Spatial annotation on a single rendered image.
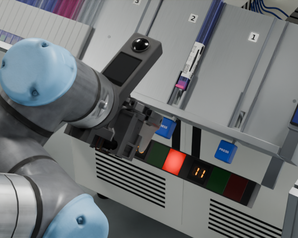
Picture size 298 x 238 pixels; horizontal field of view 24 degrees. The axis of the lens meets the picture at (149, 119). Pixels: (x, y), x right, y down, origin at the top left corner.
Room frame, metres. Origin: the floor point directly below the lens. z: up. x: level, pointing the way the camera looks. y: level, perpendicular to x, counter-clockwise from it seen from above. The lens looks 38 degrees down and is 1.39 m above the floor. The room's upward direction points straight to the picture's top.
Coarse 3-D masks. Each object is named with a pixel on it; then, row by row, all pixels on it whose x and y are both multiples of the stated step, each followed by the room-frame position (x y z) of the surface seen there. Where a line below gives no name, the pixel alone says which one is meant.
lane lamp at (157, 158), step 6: (156, 144) 0.85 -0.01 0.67; (156, 150) 0.85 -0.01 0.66; (162, 150) 0.84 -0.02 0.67; (168, 150) 0.84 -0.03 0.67; (150, 156) 0.84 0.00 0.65; (156, 156) 0.84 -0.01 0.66; (162, 156) 0.83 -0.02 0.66; (150, 162) 0.83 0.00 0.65; (156, 162) 0.83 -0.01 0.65; (162, 162) 0.83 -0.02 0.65
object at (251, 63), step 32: (128, 0) 1.06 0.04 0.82; (160, 0) 1.04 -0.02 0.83; (192, 0) 1.02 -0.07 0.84; (96, 32) 1.03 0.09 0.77; (128, 32) 1.01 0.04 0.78; (160, 32) 0.99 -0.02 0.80; (192, 32) 0.97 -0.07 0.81; (224, 32) 0.96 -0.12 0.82; (256, 32) 0.94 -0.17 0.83; (288, 32) 0.92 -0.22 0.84; (96, 64) 0.99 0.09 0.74; (160, 64) 0.95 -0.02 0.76; (224, 64) 0.91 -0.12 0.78; (256, 64) 0.90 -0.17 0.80; (288, 64) 0.88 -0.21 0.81; (160, 96) 0.91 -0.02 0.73; (192, 96) 0.89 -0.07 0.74; (224, 96) 0.87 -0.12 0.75; (256, 96) 0.85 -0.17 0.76; (288, 96) 0.84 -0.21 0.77; (256, 128) 0.82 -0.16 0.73; (288, 128) 0.80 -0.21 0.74
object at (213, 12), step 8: (216, 0) 0.99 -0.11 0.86; (216, 8) 0.98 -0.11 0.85; (208, 16) 0.98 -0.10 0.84; (216, 16) 0.98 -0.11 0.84; (208, 24) 0.97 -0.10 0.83; (200, 32) 0.96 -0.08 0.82; (208, 32) 0.96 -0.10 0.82; (200, 40) 0.95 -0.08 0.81; (184, 80) 0.90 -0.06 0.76; (184, 88) 0.90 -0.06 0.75
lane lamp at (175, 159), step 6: (174, 150) 0.84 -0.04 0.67; (168, 156) 0.83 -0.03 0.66; (174, 156) 0.83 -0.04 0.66; (180, 156) 0.83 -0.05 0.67; (168, 162) 0.82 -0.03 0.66; (174, 162) 0.82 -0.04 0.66; (180, 162) 0.82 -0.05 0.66; (162, 168) 0.82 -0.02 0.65; (168, 168) 0.82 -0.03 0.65; (174, 168) 0.81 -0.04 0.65; (180, 168) 0.81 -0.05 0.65
